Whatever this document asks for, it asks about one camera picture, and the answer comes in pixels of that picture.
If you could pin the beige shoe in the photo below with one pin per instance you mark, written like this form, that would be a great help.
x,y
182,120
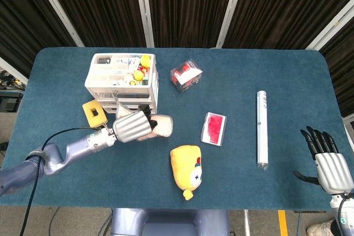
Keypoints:
x,y
319,229

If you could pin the yellow sponge block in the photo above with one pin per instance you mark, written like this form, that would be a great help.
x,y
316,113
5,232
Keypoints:
x,y
94,113

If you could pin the yellow plush toy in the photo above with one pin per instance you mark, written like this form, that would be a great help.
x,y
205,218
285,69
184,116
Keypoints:
x,y
186,168

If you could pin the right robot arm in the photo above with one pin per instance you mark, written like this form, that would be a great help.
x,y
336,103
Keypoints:
x,y
343,215

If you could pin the red item in clear packet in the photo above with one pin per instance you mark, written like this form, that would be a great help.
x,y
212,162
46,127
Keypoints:
x,y
213,128

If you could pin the light pink cloth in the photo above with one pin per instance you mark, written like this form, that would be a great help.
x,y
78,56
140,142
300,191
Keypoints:
x,y
163,125

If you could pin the long white wrapped tube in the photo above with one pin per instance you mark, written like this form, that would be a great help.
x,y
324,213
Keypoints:
x,y
262,129

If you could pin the blue table mat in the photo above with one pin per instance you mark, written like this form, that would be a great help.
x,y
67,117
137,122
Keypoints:
x,y
249,186

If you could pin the white drawer organizer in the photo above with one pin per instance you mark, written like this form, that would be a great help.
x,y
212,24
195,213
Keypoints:
x,y
121,84

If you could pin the clear box with red item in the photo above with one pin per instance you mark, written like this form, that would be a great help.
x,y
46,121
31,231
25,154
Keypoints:
x,y
186,76

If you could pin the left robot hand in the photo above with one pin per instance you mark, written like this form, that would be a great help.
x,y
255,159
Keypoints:
x,y
132,128

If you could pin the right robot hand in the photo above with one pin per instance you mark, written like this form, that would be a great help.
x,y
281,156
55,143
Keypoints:
x,y
332,173

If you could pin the robot base torso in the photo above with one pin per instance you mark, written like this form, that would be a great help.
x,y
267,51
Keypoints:
x,y
170,222

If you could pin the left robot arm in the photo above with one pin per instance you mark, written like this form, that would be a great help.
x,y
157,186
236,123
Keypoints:
x,y
52,158

